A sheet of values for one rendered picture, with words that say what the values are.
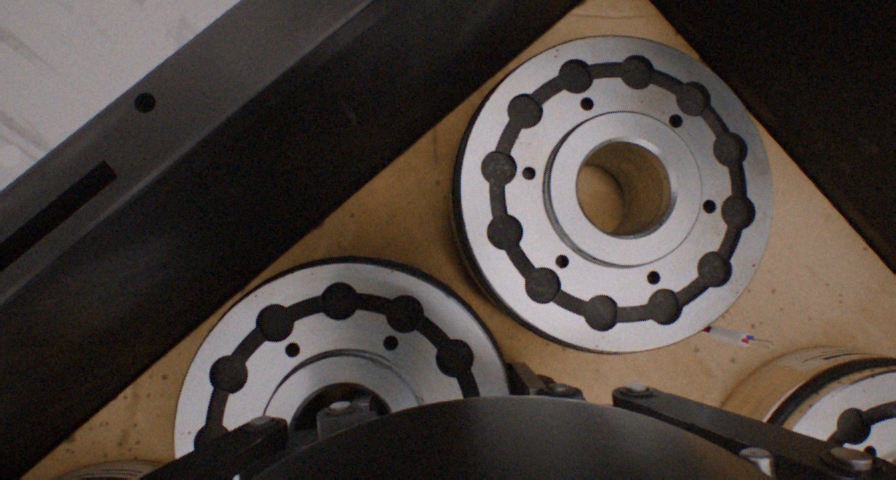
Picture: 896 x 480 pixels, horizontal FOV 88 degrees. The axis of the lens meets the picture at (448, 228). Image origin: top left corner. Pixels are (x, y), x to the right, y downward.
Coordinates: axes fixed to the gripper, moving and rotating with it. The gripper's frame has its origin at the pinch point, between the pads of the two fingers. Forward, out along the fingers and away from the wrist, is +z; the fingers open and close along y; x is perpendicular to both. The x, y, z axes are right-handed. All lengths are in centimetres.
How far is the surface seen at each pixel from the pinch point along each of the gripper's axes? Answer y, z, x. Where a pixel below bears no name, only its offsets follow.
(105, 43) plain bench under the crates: -20.4, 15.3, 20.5
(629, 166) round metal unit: 6.8, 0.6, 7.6
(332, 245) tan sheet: -3.8, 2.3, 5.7
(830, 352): 13.8, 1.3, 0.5
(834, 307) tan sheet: 15.1, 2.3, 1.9
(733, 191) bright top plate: 9.6, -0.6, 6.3
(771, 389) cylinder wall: 11.2, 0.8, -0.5
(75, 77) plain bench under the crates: -22.3, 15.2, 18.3
